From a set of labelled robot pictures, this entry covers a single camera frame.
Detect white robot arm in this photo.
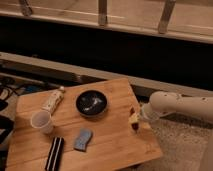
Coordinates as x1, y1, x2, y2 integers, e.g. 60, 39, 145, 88
139, 91, 213, 123

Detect wooden table board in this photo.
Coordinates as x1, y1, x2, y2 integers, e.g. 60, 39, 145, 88
6, 78, 162, 171

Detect black round bowl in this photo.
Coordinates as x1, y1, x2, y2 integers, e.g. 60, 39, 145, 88
76, 90, 108, 117

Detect blue sponge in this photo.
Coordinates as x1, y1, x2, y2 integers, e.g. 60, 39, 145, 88
74, 129, 93, 152

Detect white bottle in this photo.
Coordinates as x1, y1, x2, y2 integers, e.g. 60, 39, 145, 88
42, 86, 65, 114

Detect black white striped box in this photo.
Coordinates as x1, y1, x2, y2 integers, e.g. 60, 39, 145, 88
45, 137, 64, 171

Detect translucent plastic cup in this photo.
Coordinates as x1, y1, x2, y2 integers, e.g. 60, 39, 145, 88
30, 110, 53, 134

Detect metal railing post right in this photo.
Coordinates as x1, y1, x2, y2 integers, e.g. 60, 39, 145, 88
158, 0, 176, 34

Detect metal railing post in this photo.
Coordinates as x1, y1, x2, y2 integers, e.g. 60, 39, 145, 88
158, 0, 176, 34
98, 0, 107, 26

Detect metal railing post middle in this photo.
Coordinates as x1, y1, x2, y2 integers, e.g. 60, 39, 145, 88
98, 0, 107, 26

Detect black cables on floor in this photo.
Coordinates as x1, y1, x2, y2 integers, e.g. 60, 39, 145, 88
0, 76, 24, 101

